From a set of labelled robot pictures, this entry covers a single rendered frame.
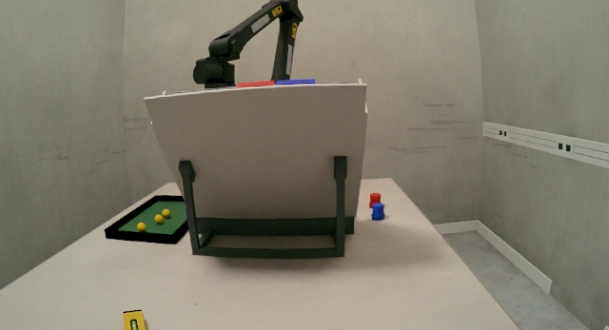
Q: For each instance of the green tray with black rim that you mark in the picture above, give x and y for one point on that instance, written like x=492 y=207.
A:
x=159 y=232

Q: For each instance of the blue rectangular frame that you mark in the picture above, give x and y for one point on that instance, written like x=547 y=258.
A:
x=296 y=82

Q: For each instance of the yellow pocket level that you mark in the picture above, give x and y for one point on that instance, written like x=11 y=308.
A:
x=134 y=320

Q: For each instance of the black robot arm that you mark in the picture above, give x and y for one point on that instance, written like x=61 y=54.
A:
x=209 y=71

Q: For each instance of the red plug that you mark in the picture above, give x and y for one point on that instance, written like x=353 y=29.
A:
x=374 y=198

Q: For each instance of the blue plug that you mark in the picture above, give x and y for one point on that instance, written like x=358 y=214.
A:
x=378 y=212

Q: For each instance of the red rectangular frame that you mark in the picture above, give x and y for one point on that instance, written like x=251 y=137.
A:
x=256 y=84

